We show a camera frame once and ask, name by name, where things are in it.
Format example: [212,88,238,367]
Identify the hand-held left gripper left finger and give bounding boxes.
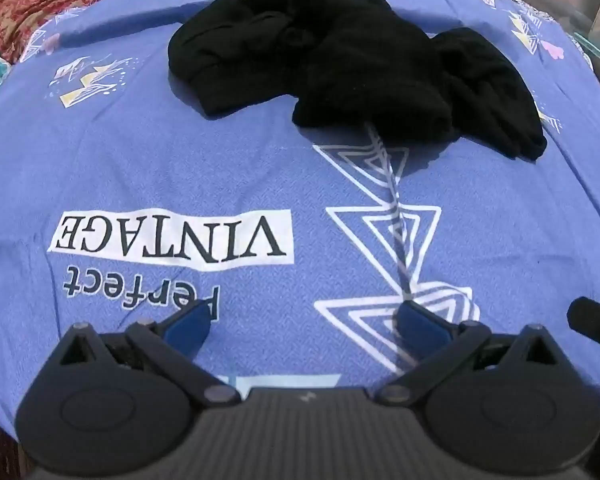
[61,303,242,407]

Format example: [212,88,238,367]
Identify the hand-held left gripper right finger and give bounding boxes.
[377,300,577,408]

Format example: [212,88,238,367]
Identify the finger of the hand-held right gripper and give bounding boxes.
[566,297,600,357]

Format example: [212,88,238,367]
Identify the black pants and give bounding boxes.
[168,0,548,162]

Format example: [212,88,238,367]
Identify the blue printed bedsheet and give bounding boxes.
[0,0,600,428]

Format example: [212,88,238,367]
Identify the red patterned blanket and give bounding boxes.
[0,0,221,63]

